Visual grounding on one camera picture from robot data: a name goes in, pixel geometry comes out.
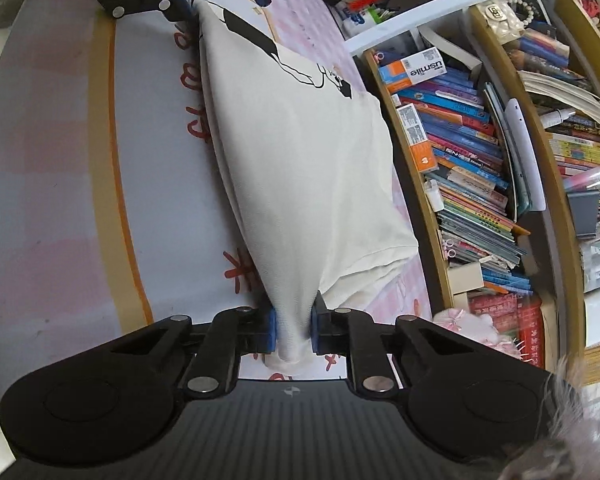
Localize tall orange white box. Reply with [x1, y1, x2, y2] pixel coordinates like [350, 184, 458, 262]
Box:
[378, 47, 447, 93]

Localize pink checked cartoon desk mat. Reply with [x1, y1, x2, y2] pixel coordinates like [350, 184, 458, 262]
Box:
[0, 0, 431, 401]

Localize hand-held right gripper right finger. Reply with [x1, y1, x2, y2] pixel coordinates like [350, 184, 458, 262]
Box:
[309, 292, 481, 401]

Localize white and wooden bookshelf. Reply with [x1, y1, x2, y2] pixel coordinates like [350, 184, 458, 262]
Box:
[340, 0, 600, 401]

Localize row of colourful books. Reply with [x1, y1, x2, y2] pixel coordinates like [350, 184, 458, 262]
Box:
[395, 67, 531, 293]

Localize red thick books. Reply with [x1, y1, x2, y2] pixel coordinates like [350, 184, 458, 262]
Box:
[467, 292, 546, 368]

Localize long orange white box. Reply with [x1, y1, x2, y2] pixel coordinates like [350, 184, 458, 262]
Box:
[396, 104, 437, 173]

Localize row of upper shelf books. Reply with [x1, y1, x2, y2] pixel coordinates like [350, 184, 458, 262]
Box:
[517, 25, 600, 241]

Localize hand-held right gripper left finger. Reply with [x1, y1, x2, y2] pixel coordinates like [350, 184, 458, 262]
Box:
[115, 306, 279, 401]

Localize beige small box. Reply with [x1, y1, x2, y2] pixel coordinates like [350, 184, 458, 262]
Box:
[447, 262, 484, 296]

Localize pink white plush bunny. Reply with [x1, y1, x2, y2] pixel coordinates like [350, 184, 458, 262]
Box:
[432, 307, 526, 358]

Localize cream printed t-shirt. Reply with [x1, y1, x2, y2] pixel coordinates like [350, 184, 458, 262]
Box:
[192, 0, 421, 378]

